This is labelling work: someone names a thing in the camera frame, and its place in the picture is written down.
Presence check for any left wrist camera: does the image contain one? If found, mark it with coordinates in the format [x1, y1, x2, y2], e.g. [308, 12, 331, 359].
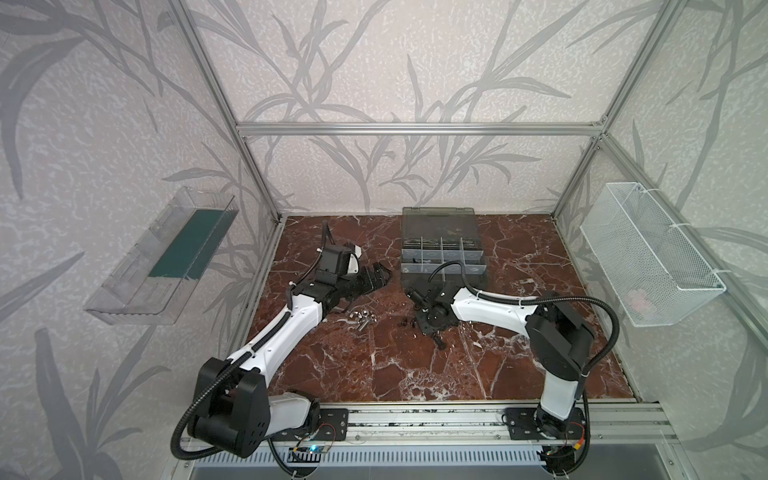
[319, 243, 362, 276]

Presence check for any grey plastic organizer box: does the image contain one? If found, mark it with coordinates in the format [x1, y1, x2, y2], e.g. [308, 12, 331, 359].
[400, 207, 488, 289]

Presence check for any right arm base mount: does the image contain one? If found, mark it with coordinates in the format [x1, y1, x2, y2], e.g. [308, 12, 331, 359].
[501, 407, 587, 442]

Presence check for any lone black screw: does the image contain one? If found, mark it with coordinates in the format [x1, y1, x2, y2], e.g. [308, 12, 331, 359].
[433, 336, 447, 350]

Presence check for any black screws pile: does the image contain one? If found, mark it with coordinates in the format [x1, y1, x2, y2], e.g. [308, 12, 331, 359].
[398, 316, 420, 329]

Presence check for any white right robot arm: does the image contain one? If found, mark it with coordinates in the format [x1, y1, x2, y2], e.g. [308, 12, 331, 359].
[405, 283, 595, 429]

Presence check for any aluminium back crossbar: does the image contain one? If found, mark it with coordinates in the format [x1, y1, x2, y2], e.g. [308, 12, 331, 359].
[236, 122, 603, 137]

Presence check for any clear plastic wall tray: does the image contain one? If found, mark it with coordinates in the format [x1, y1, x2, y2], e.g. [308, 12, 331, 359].
[84, 187, 239, 326]

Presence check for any silver nuts pile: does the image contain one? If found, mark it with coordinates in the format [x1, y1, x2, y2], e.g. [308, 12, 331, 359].
[346, 308, 378, 332]

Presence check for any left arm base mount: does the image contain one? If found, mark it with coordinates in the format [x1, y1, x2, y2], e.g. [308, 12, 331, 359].
[271, 407, 350, 442]

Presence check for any aluminium frame post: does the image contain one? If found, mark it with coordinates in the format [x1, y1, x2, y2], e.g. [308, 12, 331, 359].
[551, 1, 687, 219]

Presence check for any white wire mesh basket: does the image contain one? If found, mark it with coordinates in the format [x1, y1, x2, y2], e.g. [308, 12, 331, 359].
[580, 182, 727, 328]

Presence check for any aluminium front rail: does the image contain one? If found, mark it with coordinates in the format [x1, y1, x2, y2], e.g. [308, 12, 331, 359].
[312, 399, 679, 447]

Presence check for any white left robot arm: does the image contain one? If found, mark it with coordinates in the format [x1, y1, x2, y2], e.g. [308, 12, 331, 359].
[170, 262, 392, 460]

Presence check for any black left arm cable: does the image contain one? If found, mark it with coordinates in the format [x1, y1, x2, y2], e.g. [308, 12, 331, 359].
[169, 353, 250, 462]

